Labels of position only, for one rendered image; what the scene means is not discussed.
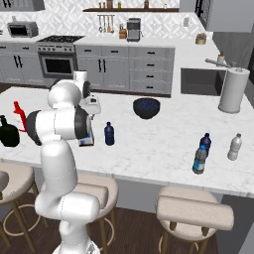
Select clear bottle with blue label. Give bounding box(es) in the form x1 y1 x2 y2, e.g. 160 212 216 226
191 145 208 176

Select brown knife block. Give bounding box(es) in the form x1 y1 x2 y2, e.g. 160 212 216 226
118 23 128 41

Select dark blue bottle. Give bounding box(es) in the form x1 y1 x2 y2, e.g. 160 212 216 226
198 132 212 157
104 121 116 147

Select brown wall shelf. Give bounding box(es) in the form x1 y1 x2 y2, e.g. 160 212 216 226
82 7 181 14

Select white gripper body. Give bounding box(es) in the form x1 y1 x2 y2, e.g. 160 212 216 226
78 100 102 116

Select dark sink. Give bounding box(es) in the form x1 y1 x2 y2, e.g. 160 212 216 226
180 67 226 97

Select small tan basket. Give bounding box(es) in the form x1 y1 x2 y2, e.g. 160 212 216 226
194 32 208 46

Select pale grey plastic bottle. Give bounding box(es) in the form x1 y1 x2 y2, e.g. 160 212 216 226
227 133 243 162

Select black round glass bottle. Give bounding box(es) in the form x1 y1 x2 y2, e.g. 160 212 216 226
0 114 21 148

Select red bottle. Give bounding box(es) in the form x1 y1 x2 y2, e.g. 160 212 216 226
13 100 29 133

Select white and blue bottle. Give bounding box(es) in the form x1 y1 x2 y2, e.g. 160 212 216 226
78 130 95 148

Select dark blue bowl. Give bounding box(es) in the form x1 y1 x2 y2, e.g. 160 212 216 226
132 97 162 120

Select grey base cupboards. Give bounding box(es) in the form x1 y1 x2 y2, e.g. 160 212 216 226
74 44 176 97
0 42 45 86

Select beige bar stool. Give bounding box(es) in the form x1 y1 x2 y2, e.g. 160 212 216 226
155 185 235 254
0 161 50 254
72 172 120 254

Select grey coffee machine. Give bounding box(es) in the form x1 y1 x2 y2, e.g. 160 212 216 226
126 17 145 44

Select small soap bottle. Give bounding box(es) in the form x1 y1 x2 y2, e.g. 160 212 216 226
216 51 226 66

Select grey wall cupboard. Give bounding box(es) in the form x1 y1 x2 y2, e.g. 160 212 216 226
193 0 254 34
0 0 46 12

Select rail with hanging tools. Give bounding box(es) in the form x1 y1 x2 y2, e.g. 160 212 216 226
96 13 116 35

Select steel range with oven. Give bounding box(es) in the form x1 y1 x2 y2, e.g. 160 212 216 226
36 35 86 81

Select paper towel roll on holder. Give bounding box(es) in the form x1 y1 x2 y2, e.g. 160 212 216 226
217 66 251 115

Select grey toaster oven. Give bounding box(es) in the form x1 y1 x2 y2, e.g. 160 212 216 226
6 21 40 39

